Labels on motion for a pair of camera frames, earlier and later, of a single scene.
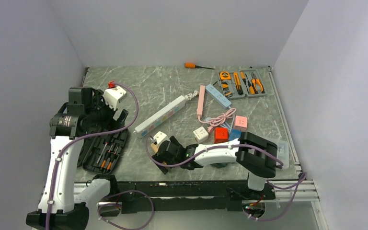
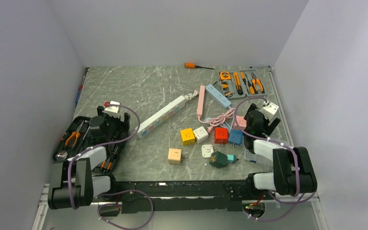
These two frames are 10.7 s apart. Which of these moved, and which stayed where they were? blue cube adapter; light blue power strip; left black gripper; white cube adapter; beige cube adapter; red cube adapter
Moved: left black gripper; beige cube adapter
Stayed: red cube adapter; white cube adapter; light blue power strip; blue cube adapter
